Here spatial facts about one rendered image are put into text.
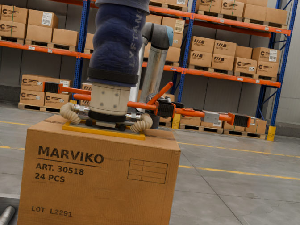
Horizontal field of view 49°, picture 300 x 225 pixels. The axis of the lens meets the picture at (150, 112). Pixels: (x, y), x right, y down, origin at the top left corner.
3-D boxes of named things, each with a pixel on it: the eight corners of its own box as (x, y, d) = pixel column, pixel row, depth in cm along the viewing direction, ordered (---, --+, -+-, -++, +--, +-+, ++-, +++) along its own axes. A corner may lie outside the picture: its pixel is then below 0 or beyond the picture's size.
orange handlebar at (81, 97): (46, 97, 142) (47, 88, 141) (59, 91, 172) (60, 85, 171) (252, 126, 152) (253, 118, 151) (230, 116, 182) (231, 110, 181)
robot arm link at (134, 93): (133, 14, 197) (115, 122, 174) (153, 18, 198) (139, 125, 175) (131, 26, 208) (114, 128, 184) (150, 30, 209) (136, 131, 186)
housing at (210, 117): (203, 122, 149) (205, 112, 149) (199, 119, 156) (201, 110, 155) (218, 123, 150) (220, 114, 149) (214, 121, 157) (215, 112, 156)
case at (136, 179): (16, 226, 132) (27, 127, 127) (45, 190, 171) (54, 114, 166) (165, 246, 134) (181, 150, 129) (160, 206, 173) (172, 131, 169)
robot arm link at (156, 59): (130, 121, 241) (151, 19, 205) (154, 125, 243) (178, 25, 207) (129, 132, 228) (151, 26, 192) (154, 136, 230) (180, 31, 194)
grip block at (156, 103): (155, 115, 145) (157, 102, 145) (153, 112, 155) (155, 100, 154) (173, 118, 146) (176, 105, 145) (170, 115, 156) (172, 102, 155)
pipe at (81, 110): (63, 120, 135) (65, 106, 134) (72, 112, 159) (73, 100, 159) (145, 132, 138) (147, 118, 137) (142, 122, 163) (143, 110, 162)
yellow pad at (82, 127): (61, 130, 133) (63, 118, 132) (65, 126, 143) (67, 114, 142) (144, 141, 137) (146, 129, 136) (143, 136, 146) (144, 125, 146)
